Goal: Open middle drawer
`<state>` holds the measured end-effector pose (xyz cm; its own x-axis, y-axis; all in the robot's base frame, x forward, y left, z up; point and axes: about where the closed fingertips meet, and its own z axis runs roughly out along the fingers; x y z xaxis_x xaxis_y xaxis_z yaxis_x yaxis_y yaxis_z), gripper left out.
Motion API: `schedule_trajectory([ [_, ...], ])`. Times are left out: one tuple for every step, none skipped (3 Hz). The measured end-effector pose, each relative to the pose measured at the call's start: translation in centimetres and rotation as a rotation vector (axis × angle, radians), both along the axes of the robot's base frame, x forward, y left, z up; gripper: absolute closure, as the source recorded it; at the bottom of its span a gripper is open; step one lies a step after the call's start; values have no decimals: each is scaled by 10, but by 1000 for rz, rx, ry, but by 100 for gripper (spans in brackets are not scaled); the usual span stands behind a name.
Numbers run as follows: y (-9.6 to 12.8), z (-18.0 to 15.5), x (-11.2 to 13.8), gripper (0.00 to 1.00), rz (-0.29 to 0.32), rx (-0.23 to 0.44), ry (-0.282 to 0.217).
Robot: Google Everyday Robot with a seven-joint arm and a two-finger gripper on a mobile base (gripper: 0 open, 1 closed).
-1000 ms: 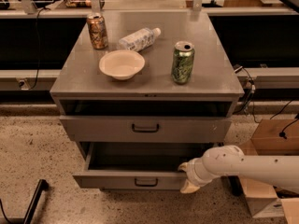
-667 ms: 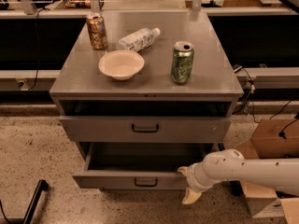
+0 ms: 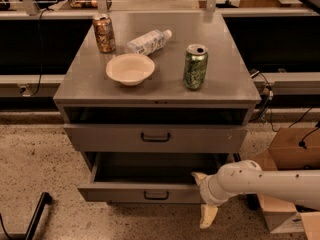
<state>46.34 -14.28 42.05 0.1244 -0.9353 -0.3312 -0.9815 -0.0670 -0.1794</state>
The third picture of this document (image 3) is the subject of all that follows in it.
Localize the green soda can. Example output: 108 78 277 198
183 44 208 90

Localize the grey drawer cabinet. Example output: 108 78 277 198
53 10 262 206

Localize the black cable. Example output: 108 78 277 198
249 69 275 123
29 7 54 97

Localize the cardboard box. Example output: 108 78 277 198
253 128 320 240

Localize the orange soda can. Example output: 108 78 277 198
93 14 116 53

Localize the clear plastic water bottle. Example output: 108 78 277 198
126 30 172 56

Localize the white bowl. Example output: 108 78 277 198
106 53 155 86

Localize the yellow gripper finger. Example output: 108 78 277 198
191 172 208 185
200 204 218 229

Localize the grey drawer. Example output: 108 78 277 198
64 124 247 153
78 152 228 204

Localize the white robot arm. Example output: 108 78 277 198
191 160 320 229

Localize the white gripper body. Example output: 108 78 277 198
199 175 230 206

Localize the grey top drawer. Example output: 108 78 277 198
64 124 247 153

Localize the black cable right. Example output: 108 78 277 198
249 69 275 123

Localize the black cable left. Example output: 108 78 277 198
29 7 54 97

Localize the black metal stand leg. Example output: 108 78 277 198
0 191 53 240

